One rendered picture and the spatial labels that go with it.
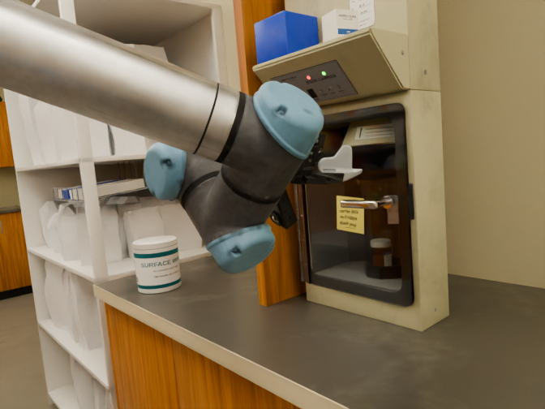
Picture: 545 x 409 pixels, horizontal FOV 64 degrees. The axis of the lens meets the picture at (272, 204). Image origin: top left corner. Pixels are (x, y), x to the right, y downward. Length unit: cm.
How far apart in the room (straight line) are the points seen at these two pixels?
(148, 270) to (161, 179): 80
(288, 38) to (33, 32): 62
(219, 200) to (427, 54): 59
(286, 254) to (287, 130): 74
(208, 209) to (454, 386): 47
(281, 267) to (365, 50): 57
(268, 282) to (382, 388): 46
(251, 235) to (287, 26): 57
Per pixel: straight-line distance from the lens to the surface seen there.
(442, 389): 76
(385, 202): 88
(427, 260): 93
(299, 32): 98
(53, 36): 43
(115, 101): 42
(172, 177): 54
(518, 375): 82
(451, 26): 135
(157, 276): 133
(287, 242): 113
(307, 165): 70
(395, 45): 86
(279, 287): 113
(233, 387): 99
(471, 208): 131
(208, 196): 51
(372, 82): 87
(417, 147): 89
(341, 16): 90
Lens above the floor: 131
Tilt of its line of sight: 6 degrees down
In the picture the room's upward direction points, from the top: 5 degrees counter-clockwise
